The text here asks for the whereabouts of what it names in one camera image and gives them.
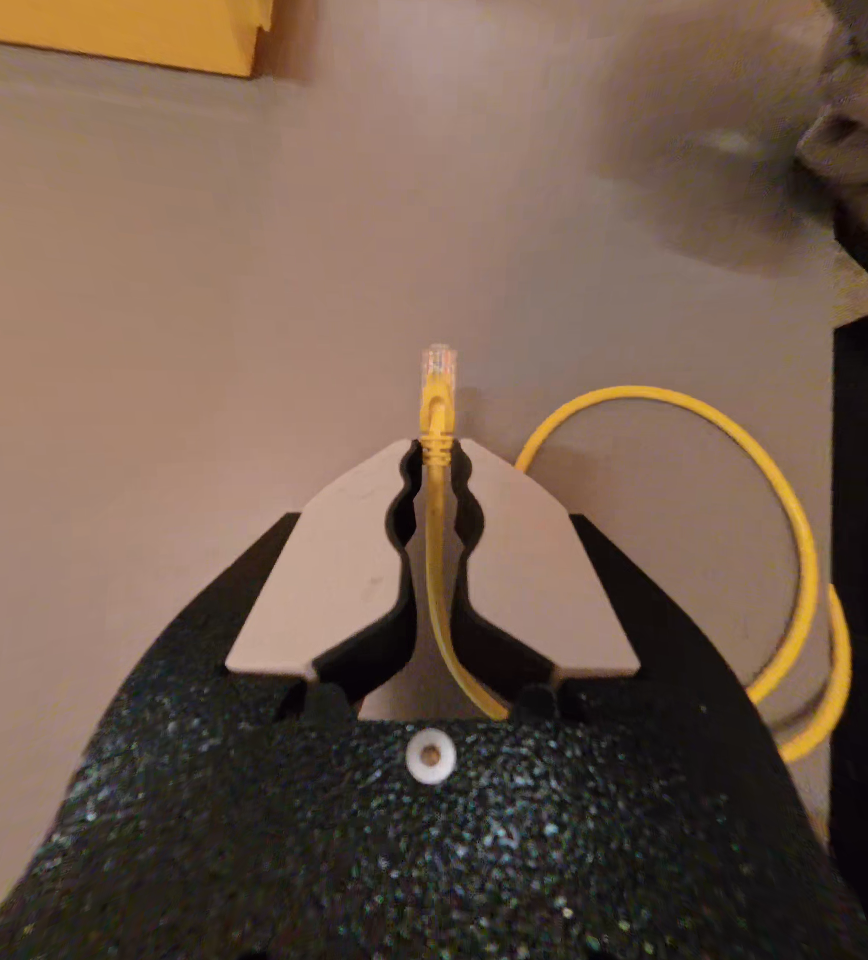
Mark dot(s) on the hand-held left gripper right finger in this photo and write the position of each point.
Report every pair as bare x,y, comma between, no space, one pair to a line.
554,592

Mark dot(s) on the yellow plastic bin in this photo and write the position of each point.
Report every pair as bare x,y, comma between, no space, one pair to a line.
103,30

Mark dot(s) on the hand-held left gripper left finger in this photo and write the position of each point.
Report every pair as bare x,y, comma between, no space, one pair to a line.
321,585

